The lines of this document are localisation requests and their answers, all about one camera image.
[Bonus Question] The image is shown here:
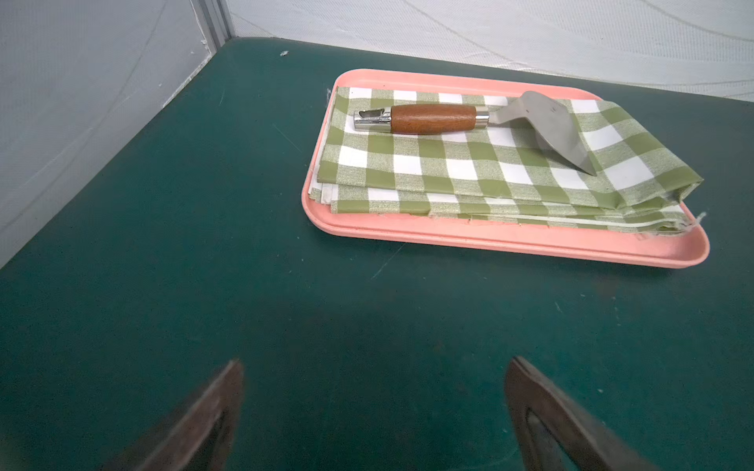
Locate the wooden handled cake server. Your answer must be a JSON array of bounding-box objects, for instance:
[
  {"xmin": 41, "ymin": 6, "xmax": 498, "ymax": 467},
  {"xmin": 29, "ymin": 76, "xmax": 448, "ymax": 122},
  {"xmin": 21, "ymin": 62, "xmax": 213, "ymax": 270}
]
[{"xmin": 353, "ymin": 90, "xmax": 597, "ymax": 176}]

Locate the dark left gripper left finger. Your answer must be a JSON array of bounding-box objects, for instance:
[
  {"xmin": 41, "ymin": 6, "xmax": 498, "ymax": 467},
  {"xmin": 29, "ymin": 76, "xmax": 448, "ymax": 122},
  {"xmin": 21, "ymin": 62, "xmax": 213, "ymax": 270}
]
[{"xmin": 99, "ymin": 360, "xmax": 245, "ymax": 470}]

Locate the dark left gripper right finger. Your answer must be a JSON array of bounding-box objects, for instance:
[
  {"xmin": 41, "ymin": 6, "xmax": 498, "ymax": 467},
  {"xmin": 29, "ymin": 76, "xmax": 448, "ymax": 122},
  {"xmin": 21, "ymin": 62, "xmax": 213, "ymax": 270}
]
[{"xmin": 505, "ymin": 356, "xmax": 658, "ymax": 470}]

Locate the pink plastic tray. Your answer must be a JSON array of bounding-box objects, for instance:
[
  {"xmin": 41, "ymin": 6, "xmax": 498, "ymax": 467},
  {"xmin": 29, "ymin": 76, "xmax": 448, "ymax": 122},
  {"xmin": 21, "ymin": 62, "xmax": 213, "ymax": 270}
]
[{"xmin": 302, "ymin": 69, "xmax": 710, "ymax": 269}]

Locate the green white checkered cloth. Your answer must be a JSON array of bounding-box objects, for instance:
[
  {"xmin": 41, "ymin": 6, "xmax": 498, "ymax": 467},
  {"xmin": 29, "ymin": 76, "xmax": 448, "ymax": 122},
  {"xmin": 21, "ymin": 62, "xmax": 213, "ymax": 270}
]
[{"xmin": 307, "ymin": 88, "xmax": 702, "ymax": 235}]

